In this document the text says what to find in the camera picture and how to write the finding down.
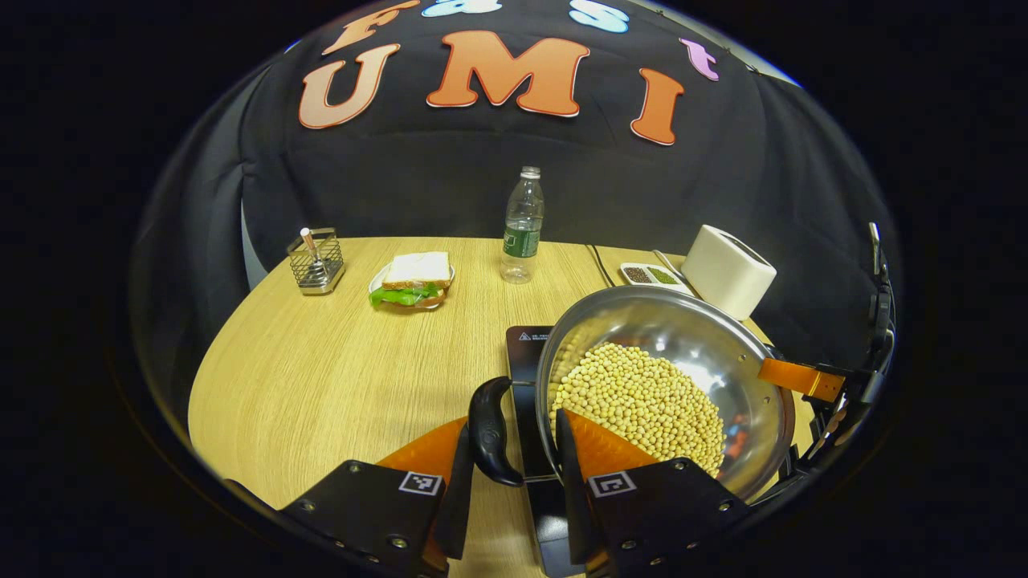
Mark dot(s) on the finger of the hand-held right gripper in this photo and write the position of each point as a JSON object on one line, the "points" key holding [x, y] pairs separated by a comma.
{"points": [[795, 377]]}

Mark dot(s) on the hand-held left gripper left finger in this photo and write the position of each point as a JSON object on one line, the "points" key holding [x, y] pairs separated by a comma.
{"points": [[462, 482]]}

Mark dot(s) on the white divided seasoning dish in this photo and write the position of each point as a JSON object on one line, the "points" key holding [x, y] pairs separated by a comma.
{"points": [[650, 275]]}

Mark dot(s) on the black induction cooktop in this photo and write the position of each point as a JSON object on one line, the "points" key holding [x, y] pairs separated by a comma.
{"points": [[526, 353]]}

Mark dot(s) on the white toaster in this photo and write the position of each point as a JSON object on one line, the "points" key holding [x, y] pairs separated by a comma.
{"points": [[727, 273]]}

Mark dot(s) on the pile of soybeans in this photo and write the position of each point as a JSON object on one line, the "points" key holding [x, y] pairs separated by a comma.
{"points": [[642, 401]]}

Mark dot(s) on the black backdrop cloth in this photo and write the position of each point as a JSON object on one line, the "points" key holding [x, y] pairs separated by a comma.
{"points": [[401, 185]]}

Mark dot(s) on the sandwich with lettuce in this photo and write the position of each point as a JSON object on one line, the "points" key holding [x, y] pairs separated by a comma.
{"points": [[418, 271]]}

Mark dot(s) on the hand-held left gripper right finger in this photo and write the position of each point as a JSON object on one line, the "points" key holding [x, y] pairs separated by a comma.
{"points": [[572, 490]]}

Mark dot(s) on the clear plastic water bottle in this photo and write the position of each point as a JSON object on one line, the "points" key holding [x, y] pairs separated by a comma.
{"points": [[522, 225]]}

